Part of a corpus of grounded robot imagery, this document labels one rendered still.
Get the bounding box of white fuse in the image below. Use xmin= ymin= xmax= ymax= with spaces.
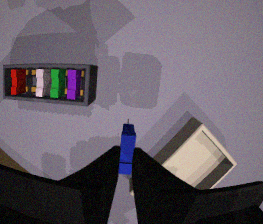
xmin=35 ymin=68 xmax=51 ymax=97

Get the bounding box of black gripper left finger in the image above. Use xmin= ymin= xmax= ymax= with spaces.
xmin=0 ymin=145 xmax=122 ymax=224

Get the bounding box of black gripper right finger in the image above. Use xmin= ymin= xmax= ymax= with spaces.
xmin=131 ymin=148 xmax=263 ymax=224

